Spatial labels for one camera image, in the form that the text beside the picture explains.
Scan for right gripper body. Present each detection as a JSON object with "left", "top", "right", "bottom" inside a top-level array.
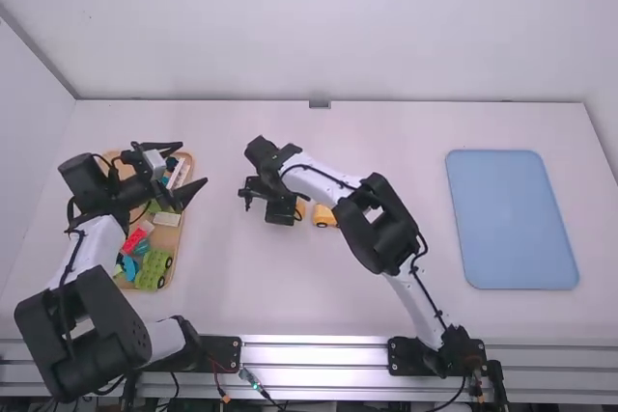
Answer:
[{"left": 237, "top": 173, "right": 298, "bottom": 228}]

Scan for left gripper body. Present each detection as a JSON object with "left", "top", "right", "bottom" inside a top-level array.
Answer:
[{"left": 113, "top": 143, "right": 176, "bottom": 209}]

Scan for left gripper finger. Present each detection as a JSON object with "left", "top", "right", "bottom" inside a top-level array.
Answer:
[
  {"left": 166, "top": 178, "right": 211, "bottom": 213},
  {"left": 132, "top": 140, "right": 185, "bottom": 155}
]

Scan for yellow toy car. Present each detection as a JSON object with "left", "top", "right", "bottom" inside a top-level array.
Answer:
[{"left": 294, "top": 201, "right": 340, "bottom": 230}]

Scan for long white toy brick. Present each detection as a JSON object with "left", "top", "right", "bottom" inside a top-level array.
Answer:
[{"left": 165, "top": 157, "right": 192, "bottom": 187}]

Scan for tan tray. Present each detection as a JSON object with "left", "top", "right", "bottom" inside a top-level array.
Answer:
[{"left": 102, "top": 148, "right": 196, "bottom": 293}]

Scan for red toy brick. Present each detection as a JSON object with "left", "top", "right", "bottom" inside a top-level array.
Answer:
[{"left": 122, "top": 227, "right": 153, "bottom": 255}]

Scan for cyan toy brick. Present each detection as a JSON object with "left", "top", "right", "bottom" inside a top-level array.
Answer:
[{"left": 114, "top": 254, "right": 142, "bottom": 284}]

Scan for green wheeled toy brick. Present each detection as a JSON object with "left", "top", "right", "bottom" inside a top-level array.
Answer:
[{"left": 134, "top": 248, "right": 175, "bottom": 292}]

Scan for silver rails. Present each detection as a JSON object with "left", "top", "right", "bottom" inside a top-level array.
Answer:
[{"left": 0, "top": 333, "right": 618, "bottom": 404}]

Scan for small green circuit board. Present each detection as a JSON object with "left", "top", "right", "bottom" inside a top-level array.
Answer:
[{"left": 239, "top": 367, "right": 267, "bottom": 394}]

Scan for blue mat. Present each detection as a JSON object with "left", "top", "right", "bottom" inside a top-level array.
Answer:
[{"left": 444, "top": 148, "right": 581, "bottom": 292}]

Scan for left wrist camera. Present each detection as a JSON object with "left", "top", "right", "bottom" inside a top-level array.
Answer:
[{"left": 143, "top": 149, "right": 168, "bottom": 180}]

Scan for black cable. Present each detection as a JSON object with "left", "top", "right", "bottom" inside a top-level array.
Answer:
[
  {"left": 434, "top": 358, "right": 507, "bottom": 412},
  {"left": 407, "top": 232, "right": 431, "bottom": 279}
]

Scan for red wire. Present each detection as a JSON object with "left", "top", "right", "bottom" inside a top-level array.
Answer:
[{"left": 206, "top": 355, "right": 232, "bottom": 406}]

